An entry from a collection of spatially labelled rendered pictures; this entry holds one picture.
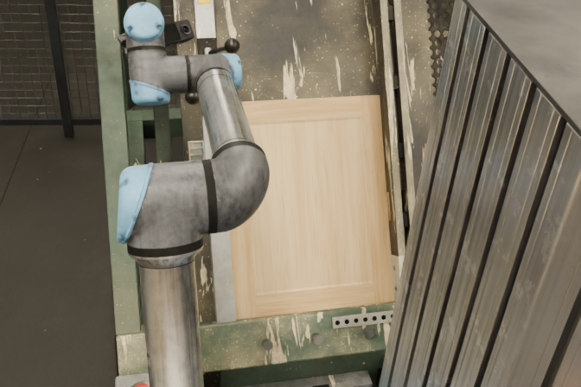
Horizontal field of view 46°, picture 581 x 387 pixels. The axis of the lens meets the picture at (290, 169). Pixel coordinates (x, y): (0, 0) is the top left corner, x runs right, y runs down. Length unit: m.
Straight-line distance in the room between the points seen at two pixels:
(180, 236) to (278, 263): 0.82
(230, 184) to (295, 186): 0.81
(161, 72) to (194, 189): 0.40
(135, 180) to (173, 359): 0.28
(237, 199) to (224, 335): 0.82
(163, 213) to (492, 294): 0.58
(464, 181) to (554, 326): 0.15
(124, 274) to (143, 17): 0.69
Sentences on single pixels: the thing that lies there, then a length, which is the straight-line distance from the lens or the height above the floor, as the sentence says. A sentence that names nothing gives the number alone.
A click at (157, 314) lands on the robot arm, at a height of 1.45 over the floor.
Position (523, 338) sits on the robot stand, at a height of 1.87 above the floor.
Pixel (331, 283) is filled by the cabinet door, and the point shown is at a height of 0.94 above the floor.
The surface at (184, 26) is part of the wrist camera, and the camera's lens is 1.58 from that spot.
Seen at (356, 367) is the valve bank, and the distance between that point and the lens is 1.93.
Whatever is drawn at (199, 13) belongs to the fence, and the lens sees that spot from 1.82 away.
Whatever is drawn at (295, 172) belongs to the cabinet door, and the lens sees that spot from 1.82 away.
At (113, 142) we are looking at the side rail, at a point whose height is 1.30.
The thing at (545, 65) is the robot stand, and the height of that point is 2.03.
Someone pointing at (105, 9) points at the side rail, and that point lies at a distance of 1.81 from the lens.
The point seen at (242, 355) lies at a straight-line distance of 1.82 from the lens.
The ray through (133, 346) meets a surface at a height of 0.88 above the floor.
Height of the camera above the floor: 2.22
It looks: 34 degrees down
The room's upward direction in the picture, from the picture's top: 4 degrees clockwise
